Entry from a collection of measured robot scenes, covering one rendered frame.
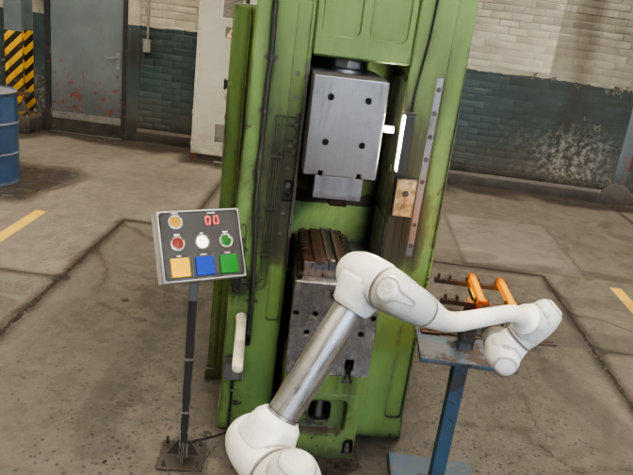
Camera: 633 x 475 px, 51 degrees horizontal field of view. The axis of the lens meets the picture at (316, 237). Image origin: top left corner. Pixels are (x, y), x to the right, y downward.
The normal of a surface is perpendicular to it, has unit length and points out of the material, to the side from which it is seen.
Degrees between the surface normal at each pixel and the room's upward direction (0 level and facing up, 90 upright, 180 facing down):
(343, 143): 90
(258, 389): 90
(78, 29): 90
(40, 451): 0
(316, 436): 89
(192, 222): 60
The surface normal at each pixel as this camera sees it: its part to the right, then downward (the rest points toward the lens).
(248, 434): -0.60, -0.46
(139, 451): 0.12, -0.94
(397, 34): 0.07, 0.34
